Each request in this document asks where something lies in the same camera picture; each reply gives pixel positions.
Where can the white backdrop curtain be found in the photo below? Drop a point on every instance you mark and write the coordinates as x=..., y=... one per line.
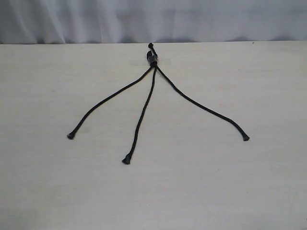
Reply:
x=144, y=21

